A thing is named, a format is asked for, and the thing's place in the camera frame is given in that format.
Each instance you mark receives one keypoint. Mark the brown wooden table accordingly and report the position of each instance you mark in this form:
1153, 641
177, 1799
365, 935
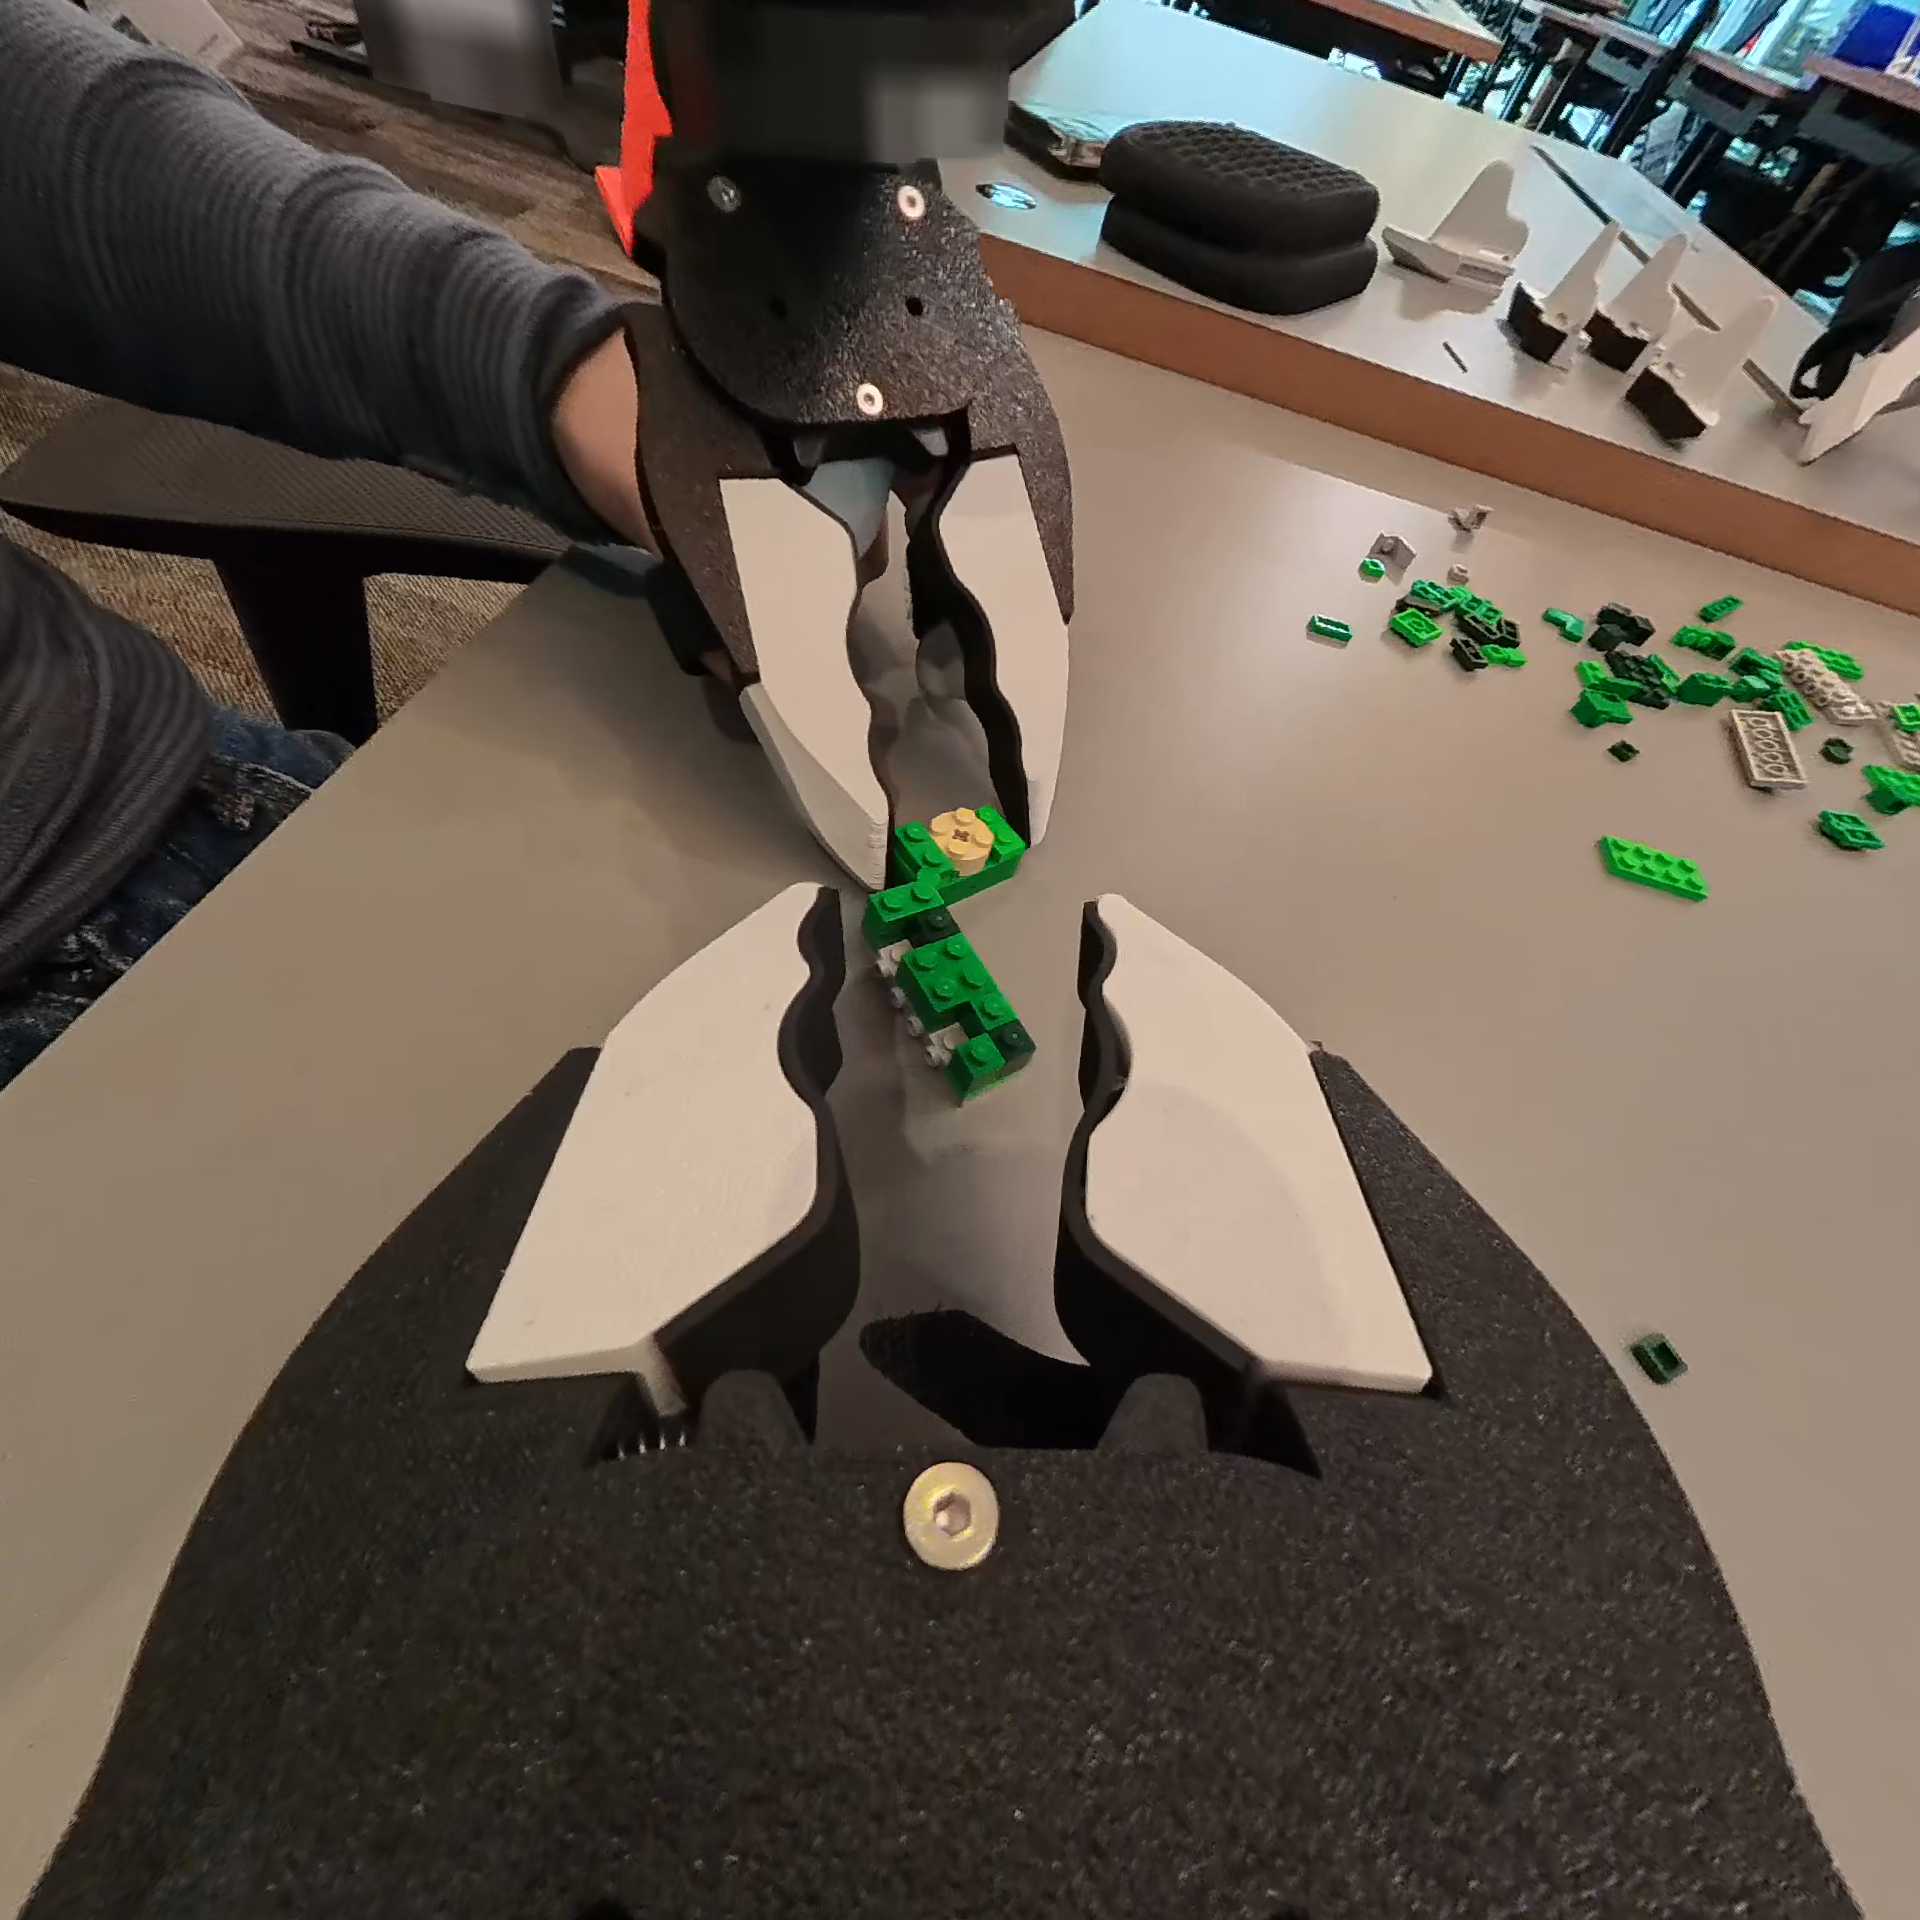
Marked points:
1410, 22

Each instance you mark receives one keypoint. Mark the person's left forearm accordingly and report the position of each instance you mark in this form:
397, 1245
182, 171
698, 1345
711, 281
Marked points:
225, 225

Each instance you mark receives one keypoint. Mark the white fin-shaped part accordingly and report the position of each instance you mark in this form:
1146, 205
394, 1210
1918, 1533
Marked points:
1479, 225
1569, 308
1643, 308
1703, 374
1868, 398

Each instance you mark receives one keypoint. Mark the person's leg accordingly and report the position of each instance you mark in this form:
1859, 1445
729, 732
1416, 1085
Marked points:
164, 900

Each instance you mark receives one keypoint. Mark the small dark green brick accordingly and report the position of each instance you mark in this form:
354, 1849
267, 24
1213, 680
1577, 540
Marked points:
1658, 1358

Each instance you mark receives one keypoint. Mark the black mesh cushion pad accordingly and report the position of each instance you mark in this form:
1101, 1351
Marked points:
1244, 278
1239, 180

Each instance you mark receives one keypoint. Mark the person's torso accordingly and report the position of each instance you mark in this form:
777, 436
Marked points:
74, 750

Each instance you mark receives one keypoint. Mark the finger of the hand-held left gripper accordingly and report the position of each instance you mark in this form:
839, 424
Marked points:
1013, 601
794, 661

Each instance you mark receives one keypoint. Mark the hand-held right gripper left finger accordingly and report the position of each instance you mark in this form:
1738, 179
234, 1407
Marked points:
661, 1170

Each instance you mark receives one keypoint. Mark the green toy brick assembly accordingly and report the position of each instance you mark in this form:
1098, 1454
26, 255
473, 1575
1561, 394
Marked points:
953, 975

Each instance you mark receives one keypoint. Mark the person's left hand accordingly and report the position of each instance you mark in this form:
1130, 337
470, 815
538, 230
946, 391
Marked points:
603, 443

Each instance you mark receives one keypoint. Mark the orange plastic object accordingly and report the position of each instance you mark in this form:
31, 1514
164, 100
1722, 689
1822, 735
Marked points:
639, 151

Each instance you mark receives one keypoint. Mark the pile of green toy bricks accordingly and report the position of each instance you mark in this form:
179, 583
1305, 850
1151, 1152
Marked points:
1634, 675

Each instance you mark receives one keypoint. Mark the black office chair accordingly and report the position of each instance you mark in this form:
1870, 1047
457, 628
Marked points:
225, 494

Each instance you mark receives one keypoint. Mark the bright green flat plate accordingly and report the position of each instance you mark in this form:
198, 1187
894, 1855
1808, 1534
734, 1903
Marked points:
1651, 871

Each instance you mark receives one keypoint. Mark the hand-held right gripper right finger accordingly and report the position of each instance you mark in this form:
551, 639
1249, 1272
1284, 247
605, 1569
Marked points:
1244, 1170

